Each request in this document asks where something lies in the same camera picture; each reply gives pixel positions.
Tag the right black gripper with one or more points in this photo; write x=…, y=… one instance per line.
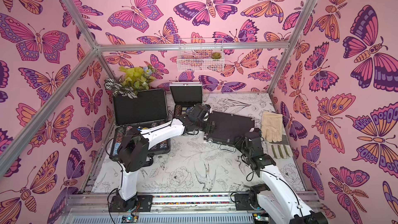
x=245, y=141

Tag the black aluminium poker case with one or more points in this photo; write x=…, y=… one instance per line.
x=227, y=130

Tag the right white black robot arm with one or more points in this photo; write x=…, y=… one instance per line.
x=274, y=194

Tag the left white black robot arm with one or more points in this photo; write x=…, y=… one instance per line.
x=133, y=150

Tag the small silver poker case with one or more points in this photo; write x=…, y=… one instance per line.
x=186, y=95

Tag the large black poker case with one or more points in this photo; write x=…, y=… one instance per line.
x=149, y=108

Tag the cream work glove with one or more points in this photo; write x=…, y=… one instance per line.
x=272, y=126

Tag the small green succulent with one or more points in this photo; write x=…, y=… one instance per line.
x=216, y=55

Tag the green artificial plant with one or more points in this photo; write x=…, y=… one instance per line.
x=137, y=78

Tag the striped leaf plant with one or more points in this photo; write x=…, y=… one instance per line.
x=118, y=89

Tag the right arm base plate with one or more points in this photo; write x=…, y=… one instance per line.
x=244, y=201

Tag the white wire basket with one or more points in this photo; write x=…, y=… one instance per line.
x=195, y=54

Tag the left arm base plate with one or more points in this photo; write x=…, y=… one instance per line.
x=138, y=203

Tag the aluminium front rail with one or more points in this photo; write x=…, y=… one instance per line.
x=188, y=208

